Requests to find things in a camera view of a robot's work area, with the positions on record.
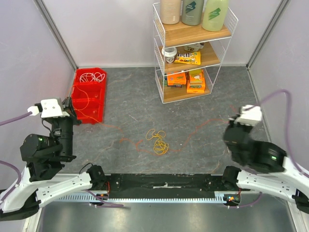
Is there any orange snack box right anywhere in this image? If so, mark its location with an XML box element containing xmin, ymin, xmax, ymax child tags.
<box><xmin>186</xmin><ymin>69</ymin><xmax>206</xmax><ymax>93</ymax></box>

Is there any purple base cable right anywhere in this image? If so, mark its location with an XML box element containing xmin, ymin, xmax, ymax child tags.
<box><xmin>226</xmin><ymin>190</ymin><xmax>264</xmax><ymax>209</ymax></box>

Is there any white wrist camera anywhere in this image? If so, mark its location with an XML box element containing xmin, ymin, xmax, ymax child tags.
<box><xmin>235</xmin><ymin>105</ymin><xmax>263</xmax><ymax>127</ymax></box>
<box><xmin>28</xmin><ymin>98</ymin><xmax>70</xmax><ymax>118</ymax></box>

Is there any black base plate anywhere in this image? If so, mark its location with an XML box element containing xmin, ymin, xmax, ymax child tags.
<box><xmin>106</xmin><ymin>174</ymin><xmax>228</xmax><ymax>197</ymax></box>

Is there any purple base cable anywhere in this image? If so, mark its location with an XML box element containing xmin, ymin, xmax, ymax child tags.
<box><xmin>226</xmin><ymin>190</ymin><xmax>264</xmax><ymax>209</ymax></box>
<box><xmin>84</xmin><ymin>189</ymin><xmax>125</xmax><ymax>208</ymax></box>

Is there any white brown snack pack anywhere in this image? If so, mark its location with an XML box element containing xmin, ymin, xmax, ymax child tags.
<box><xmin>183</xmin><ymin>43</ymin><xmax>205</xmax><ymax>52</ymax></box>

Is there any white wire shelf rack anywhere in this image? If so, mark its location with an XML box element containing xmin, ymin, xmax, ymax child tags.
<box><xmin>153</xmin><ymin>3</ymin><xmax>239</xmax><ymax>104</ymax></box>

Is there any red storage bin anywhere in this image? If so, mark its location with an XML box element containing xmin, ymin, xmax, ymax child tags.
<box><xmin>71</xmin><ymin>67</ymin><xmax>107</xmax><ymax>124</ymax></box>

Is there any orange cable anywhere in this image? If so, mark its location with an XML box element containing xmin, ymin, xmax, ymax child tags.
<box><xmin>69</xmin><ymin>84</ymin><xmax>239</xmax><ymax>153</ymax></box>

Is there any beige bottle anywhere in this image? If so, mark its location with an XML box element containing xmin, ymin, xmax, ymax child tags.
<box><xmin>160</xmin><ymin>0</ymin><xmax>181</xmax><ymax>25</ymax></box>

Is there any yellow candy bag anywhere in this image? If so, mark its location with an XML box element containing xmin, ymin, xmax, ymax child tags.
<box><xmin>174</xmin><ymin>52</ymin><xmax>201</xmax><ymax>65</ymax></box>

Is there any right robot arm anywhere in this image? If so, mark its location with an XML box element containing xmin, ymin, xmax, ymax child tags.
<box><xmin>221</xmin><ymin>116</ymin><xmax>309</xmax><ymax>213</ymax></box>

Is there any yellow cable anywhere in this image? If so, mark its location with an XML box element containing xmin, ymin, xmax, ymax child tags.
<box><xmin>145</xmin><ymin>128</ymin><xmax>170</xmax><ymax>155</ymax></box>

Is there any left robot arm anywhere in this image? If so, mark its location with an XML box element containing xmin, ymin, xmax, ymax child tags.
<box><xmin>0</xmin><ymin>97</ymin><xmax>106</xmax><ymax>221</ymax></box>

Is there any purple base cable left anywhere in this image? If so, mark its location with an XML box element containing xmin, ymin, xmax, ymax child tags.
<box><xmin>84</xmin><ymin>189</ymin><xmax>125</xmax><ymax>208</ymax></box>

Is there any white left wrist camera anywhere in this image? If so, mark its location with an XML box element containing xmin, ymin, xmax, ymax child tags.
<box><xmin>28</xmin><ymin>98</ymin><xmax>70</xmax><ymax>118</ymax></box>

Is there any grey green bottle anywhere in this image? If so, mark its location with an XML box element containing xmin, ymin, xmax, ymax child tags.
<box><xmin>182</xmin><ymin>0</ymin><xmax>204</xmax><ymax>26</ymax></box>

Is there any coffee cup with lid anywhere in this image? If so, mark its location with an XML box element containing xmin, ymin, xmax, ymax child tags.
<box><xmin>161</xmin><ymin>47</ymin><xmax>177</xmax><ymax>64</ymax></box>

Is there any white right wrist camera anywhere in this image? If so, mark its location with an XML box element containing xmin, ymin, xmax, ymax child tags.
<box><xmin>235</xmin><ymin>105</ymin><xmax>263</xmax><ymax>127</ymax></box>

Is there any orange snack box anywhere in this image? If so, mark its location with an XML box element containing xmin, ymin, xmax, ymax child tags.
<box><xmin>186</xmin><ymin>69</ymin><xmax>206</xmax><ymax>93</ymax></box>
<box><xmin>167</xmin><ymin>72</ymin><xmax>187</xmax><ymax>86</ymax></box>

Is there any light green bottle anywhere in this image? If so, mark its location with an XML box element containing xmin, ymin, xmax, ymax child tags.
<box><xmin>202</xmin><ymin>0</ymin><xmax>229</xmax><ymax>32</ymax></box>

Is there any slotted cable duct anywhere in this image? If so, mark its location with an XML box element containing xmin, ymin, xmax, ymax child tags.
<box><xmin>56</xmin><ymin>192</ymin><xmax>226</xmax><ymax>203</ymax></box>

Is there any orange snack box left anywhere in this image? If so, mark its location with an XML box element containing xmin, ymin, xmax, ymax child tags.
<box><xmin>167</xmin><ymin>72</ymin><xmax>187</xmax><ymax>86</ymax></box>

